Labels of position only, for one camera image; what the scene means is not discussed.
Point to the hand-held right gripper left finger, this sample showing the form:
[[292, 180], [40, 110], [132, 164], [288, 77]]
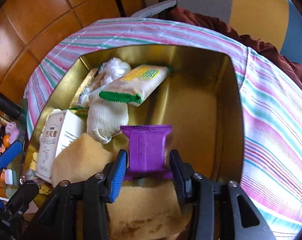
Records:
[[118, 175]]

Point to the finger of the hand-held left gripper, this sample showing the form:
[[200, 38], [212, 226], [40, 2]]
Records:
[[22, 195], [10, 153]]

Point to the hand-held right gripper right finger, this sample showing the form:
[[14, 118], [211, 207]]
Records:
[[177, 177]]

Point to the purple snack packet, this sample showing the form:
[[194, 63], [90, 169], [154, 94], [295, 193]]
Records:
[[147, 150]]

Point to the small stained yellow sponge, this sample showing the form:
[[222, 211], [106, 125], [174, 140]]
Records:
[[141, 210]]

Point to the large yellow sponge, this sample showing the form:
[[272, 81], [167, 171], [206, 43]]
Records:
[[80, 155]]

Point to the cream printed box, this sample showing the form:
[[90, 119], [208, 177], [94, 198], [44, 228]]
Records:
[[55, 140]]

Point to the white plastic item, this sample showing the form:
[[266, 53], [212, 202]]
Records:
[[53, 112]]

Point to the white knit glove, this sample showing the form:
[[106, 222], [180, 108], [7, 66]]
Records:
[[108, 115]]

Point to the gold tin box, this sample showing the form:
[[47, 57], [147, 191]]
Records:
[[203, 105]]

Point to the clear brown cracker packet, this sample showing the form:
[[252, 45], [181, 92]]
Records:
[[87, 87]]

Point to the green label cracker packet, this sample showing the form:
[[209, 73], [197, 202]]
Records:
[[138, 82]]

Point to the clear plastic bag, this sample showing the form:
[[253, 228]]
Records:
[[114, 68]]

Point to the small orange ball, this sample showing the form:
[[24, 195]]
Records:
[[6, 140]]

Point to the glass side table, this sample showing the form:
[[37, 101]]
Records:
[[18, 175]]

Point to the pink hair roller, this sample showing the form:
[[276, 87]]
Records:
[[12, 131]]

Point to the small white box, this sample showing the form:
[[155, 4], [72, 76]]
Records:
[[8, 176]]

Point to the gold shiny bottle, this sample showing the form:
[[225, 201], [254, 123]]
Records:
[[2, 120]]

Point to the black metal tube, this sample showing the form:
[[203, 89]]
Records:
[[3, 102]]

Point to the striped pink green bedsheet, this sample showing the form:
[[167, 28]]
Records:
[[266, 105]]

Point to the maroon cloth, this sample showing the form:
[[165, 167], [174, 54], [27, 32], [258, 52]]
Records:
[[266, 47]]

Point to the blue yellow grey chair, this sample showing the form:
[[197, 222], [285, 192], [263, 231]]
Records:
[[253, 5]]

